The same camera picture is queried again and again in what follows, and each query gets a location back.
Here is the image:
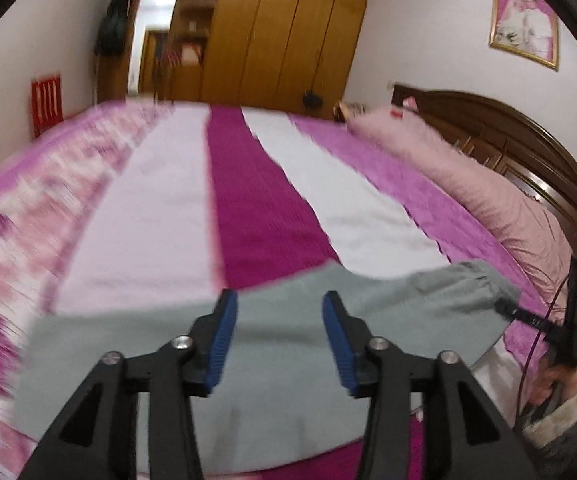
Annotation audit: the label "beige bag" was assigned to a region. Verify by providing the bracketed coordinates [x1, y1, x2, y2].
[333, 101, 364, 123]

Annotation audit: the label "person's right forearm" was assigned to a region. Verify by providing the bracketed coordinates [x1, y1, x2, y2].
[518, 367, 577, 476]

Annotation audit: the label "person's right hand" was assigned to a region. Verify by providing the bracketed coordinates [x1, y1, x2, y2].
[538, 366, 576, 406]

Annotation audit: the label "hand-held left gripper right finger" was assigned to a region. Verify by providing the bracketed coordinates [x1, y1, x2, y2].
[322, 291, 539, 480]

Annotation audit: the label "wooden wardrobe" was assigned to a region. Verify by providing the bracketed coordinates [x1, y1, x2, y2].
[101, 0, 373, 116]

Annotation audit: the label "wooden door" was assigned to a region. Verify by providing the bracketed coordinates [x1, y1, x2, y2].
[141, 30, 162, 96]

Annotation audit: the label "purple floral bedspread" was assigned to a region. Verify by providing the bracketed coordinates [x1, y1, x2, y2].
[0, 99, 569, 480]

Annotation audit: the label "dark wooden headboard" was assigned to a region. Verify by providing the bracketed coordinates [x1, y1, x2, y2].
[392, 82, 577, 306]

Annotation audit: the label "gold framed wall picture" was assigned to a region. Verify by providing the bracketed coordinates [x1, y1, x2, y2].
[488, 0, 560, 71]

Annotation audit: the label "grey pants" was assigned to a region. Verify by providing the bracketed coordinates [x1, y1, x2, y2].
[13, 260, 521, 476]

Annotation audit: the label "red wooden chair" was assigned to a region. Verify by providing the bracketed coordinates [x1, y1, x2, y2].
[31, 75, 63, 138]

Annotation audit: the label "black cable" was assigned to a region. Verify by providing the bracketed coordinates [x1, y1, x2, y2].
[515, 270, 571, 423]

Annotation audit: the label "long pink pillow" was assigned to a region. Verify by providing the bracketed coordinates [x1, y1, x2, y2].
[351, 107, 576, 311]

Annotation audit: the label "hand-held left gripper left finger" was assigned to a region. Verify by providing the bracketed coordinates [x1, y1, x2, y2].
[21, 289, 239, 480]

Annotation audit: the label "black hanging jacket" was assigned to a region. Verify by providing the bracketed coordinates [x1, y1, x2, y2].
[93, 0, 132, 58]

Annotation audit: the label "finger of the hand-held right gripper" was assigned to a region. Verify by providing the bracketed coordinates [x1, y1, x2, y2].
[495, 299, 554, 335]

